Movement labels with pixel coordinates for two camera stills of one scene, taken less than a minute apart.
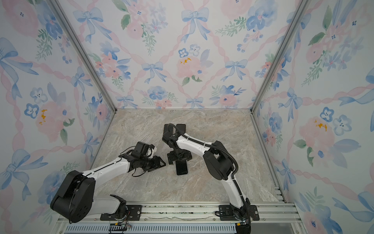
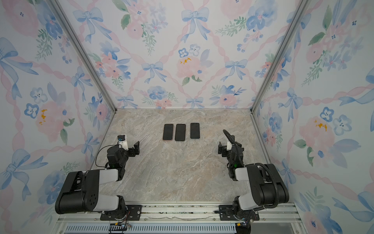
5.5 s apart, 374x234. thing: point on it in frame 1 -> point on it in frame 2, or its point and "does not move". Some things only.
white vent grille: (154, 228) does not move
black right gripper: (171, 158) -> (224, 149)
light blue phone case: (181, 167) -> (195, 130)
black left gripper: (157, 163) -> (132, 154)
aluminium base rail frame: (279, 216) does not move
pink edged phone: (181, 167) -> (195, 130)
